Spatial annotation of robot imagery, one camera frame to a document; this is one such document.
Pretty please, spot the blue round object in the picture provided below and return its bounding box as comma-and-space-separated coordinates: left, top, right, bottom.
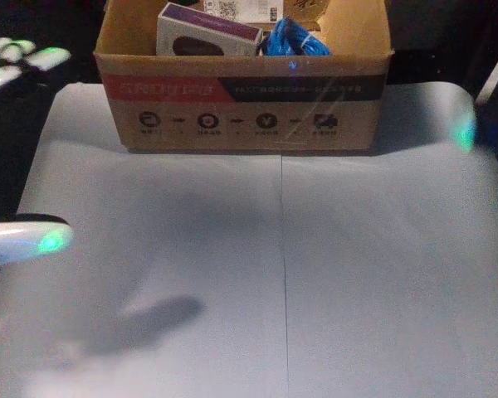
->
256, 16, 333, 58

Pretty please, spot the small dark purple box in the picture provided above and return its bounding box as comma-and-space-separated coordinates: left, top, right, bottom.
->
155, 2, 264, 57

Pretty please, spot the brown cardboard box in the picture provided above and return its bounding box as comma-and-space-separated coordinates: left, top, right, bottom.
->
92, 0, 396, 157

